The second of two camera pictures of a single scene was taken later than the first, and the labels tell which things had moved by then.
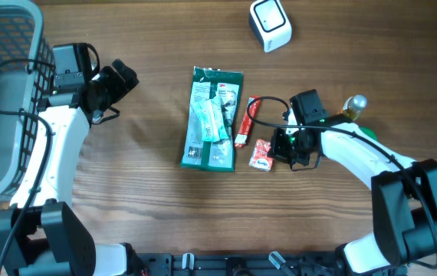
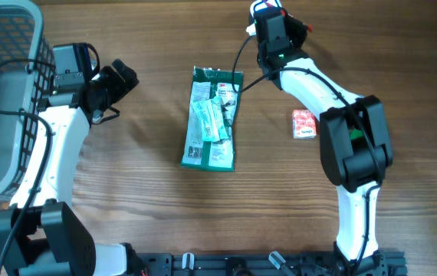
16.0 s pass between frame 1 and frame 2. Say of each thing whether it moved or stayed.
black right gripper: moved
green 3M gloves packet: stayed
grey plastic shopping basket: stayed
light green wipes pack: stayed
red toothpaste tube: moved
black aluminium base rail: stayed
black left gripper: stayed
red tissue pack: moved
